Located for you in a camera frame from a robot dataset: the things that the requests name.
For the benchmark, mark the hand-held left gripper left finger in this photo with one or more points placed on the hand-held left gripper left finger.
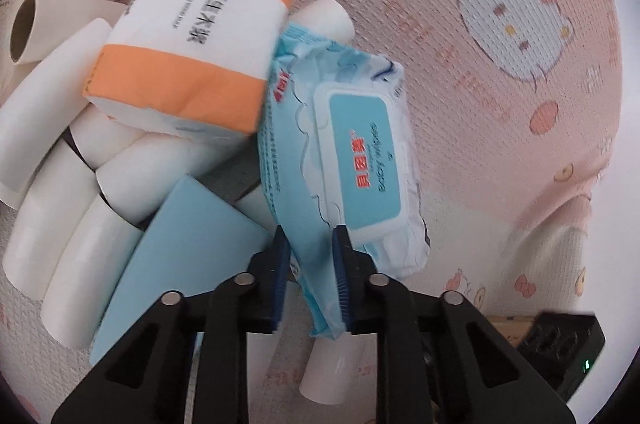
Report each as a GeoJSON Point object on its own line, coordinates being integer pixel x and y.
{"type": "Point", "coordinates": [280, 279]}

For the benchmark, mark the pink printed play mat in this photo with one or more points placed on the pink printed play mat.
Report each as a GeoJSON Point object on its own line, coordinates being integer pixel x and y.
{"type": "Point", "coordinates": [450, 129]}

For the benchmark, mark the orange and white tissue pack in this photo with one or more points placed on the orange and white tissue pack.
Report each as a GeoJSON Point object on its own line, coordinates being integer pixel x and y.
{"type": "Point", "coordinates": [190, 39]}

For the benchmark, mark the black device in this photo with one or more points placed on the black device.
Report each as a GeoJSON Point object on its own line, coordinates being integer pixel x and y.
{"type": "Point", "coordinates": [560, 344]}

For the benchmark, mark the pile of white paper rolls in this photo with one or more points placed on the pile of white paper rolls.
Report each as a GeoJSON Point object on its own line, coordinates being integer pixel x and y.
{"type": "Point", "coordinates": [50, 184]}

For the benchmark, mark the cardboard box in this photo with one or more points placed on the cardboard box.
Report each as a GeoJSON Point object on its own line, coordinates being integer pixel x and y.
{"type": "Point", "coordinates": [505, 326]}

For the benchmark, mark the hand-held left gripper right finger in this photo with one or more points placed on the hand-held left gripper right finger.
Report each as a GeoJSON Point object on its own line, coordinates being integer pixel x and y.
{"type": "Point", "coordinates": [342, 279]}

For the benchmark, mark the blue wet wipes pack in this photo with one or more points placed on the blue wet wipes pack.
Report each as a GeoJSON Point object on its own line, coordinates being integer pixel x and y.
{"type": "Point", "coordinates": [360, 144]}

